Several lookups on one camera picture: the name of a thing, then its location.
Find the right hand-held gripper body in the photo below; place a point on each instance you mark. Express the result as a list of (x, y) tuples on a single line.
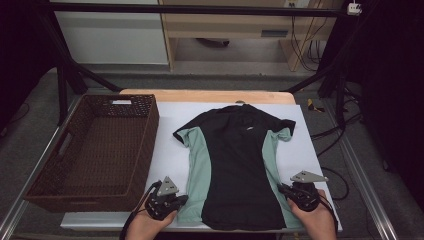
[(305, 190)]

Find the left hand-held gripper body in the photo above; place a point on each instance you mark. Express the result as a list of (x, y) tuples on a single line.
[(163, 200)]

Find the black and green shirt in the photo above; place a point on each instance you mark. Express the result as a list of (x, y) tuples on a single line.
[(236, 166)]

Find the brown wicker basket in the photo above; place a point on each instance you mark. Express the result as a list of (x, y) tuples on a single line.
[(93, 156)]

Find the person's left hand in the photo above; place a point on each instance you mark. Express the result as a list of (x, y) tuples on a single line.
[(148, 230)]

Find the person's right hand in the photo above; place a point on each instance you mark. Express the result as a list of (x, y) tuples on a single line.
[(316, 223)]

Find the white table board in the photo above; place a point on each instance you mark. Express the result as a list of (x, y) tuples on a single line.
[(300, 156)]

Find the yellow and black floor item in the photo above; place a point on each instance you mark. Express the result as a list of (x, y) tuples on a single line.
[(313, 106)]

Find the black metal stand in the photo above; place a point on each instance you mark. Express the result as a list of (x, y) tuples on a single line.
[(338, 80), (63, 83)]

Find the white cabinet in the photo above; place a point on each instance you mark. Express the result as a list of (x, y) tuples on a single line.
[(113, 40)]

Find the light wooden desk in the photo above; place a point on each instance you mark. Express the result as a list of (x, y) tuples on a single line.
[(233, 25)]

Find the small white camera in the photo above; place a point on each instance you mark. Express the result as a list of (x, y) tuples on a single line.
[(354, 9)]

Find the black horizontal frame bar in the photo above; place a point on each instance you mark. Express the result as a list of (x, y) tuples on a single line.
[(200, 9)]

